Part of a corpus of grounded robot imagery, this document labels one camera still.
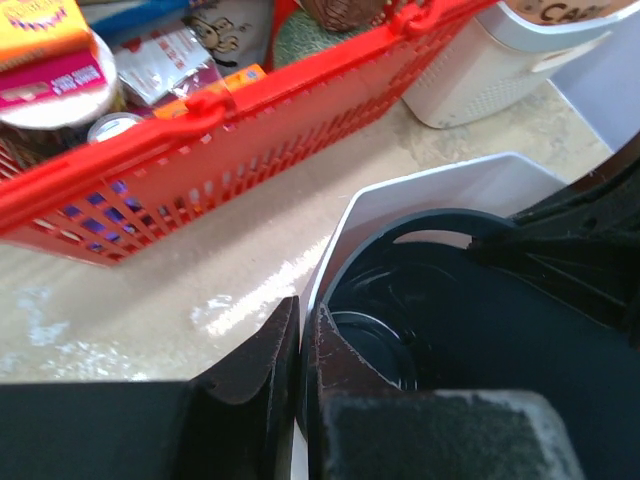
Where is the red plastic shopping basket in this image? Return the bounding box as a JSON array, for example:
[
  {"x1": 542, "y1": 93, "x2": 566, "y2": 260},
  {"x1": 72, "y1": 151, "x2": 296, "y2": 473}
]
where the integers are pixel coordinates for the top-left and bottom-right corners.
[{"x1": 1, "y1": 1, "x2": 487, "y2": 265}]

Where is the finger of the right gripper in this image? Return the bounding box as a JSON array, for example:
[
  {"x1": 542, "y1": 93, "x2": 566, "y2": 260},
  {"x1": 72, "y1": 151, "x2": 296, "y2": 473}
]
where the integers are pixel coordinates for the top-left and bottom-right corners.
[{"x1": 469, "y1": 162, "x2": 639, "y2": 345}]

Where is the pink yellow snack box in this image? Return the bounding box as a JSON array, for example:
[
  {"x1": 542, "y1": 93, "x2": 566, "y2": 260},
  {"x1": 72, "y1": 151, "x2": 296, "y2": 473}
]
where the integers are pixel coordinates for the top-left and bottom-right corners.
[{"x1": 1, "y1": 0, "x2": 106, "y2": 110}]

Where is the white octagonal bin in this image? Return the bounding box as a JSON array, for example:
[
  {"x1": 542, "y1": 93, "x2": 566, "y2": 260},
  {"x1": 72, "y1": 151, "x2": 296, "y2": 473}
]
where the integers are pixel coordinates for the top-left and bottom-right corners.
[{"x1": 292, "y1": 151, "x2": 571, "y2": 480}]

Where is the white perforated storage basket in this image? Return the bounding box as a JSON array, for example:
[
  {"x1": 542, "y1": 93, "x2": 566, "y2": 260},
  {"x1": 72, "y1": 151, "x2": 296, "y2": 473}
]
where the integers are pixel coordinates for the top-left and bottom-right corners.
[{"x1": 403, "y1": 1, "x2": 639, "y2": 129}]

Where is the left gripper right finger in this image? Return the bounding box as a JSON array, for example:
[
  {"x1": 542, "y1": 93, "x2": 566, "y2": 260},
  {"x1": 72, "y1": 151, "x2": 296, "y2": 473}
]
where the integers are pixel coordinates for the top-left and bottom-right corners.
[{"x1": 306, "y1": 306, "x2": 585, "y2": 479}]

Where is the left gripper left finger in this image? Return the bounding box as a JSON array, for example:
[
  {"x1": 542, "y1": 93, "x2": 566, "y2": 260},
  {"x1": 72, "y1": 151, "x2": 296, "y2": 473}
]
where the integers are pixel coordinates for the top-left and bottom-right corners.
[{"x1": 1, "y1": 297, "x2": 300, "y2": 479}]

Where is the orange translucent bucket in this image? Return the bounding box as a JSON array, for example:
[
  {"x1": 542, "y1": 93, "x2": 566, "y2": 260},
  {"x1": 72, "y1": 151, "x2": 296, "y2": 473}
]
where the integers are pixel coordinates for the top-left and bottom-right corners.
[{"x1": 505, "y1": 0, "x2": 612, "y2": 26}]

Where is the dark blue bucket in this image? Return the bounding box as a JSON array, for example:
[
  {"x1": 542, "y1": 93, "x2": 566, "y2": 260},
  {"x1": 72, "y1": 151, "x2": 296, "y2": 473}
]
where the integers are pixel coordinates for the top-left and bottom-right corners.
[{"x1": 324, "y1": 209, "x2": 639, "y2": 479}]

